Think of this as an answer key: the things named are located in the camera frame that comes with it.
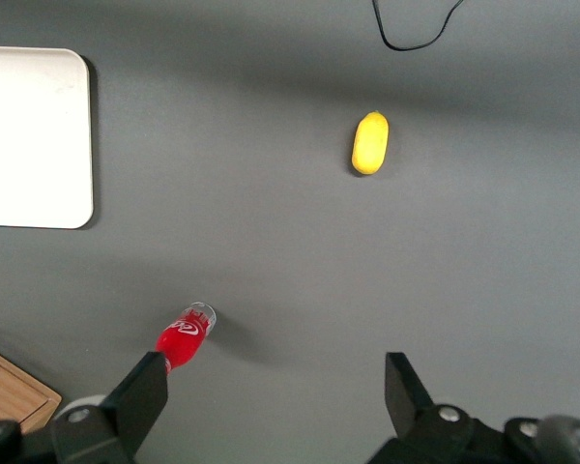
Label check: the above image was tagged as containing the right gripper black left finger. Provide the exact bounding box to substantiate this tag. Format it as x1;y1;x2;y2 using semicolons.
49;350;170;464

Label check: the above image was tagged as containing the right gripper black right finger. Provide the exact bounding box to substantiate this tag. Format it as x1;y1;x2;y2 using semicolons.
365;351;509;464

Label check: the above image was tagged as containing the beige plastic tray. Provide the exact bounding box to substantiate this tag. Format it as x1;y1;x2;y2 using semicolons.
0;44;96;231

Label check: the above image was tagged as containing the red cola bottle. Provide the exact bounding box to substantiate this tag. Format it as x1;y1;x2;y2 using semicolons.
154;300;218;377

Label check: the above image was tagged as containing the light wooden drawer cabinet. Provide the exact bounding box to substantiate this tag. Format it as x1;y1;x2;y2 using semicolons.
0;340;64;437

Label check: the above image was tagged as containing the dark grey table mat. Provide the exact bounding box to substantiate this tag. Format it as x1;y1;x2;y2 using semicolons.
0;0;580;464

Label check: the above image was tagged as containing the yellow lemon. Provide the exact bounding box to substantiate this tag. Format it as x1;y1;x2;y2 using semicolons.
350;109;391;177

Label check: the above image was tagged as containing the thin black looped cable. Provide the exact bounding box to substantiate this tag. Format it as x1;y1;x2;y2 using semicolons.
370;0;466;52

